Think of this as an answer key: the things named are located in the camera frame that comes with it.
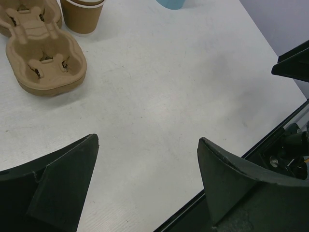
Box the light blue straw holder cup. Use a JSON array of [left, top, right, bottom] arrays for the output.
[[156, 0, 185, 10]]

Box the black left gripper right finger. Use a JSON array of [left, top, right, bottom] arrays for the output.
[[197, 138, 309, 232]]

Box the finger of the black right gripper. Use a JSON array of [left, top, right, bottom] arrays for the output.
[[271, 40, 309, 83]]

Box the stack of brown paper cups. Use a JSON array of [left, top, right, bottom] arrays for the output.
[[60, 0, 105, 34]]

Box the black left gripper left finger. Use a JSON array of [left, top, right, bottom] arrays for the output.
[[0, 134, 99, 232]]

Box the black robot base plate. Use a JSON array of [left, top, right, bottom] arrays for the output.
[[158, 102, 309, 232]]

